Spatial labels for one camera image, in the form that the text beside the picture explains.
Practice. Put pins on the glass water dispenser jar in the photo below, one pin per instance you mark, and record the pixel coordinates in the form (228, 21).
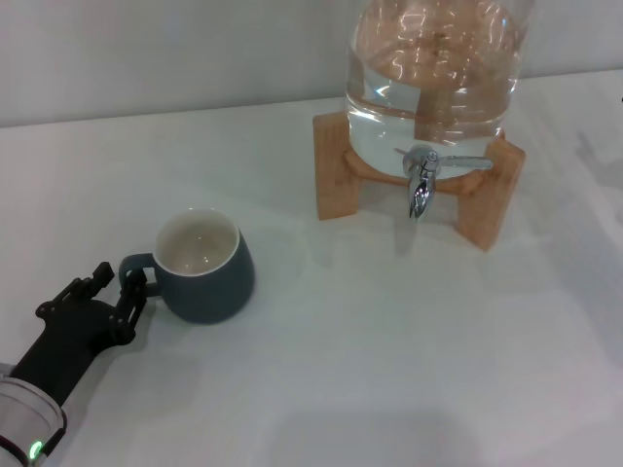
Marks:
(433, 87)

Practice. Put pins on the wooden dispenser stand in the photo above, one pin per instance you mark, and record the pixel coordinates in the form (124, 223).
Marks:
(333, 170)

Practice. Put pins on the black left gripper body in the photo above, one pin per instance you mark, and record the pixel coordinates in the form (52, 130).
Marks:
(63, 340)

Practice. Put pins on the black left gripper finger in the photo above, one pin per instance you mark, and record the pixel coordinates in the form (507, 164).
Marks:
(130, 306)
(80, 287)

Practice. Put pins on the dark teal ceramic mug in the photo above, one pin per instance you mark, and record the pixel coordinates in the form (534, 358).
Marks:
(209, 294)

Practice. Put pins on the chrome dispenser faucet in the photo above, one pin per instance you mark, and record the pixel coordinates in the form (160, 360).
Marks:
(421, 190)

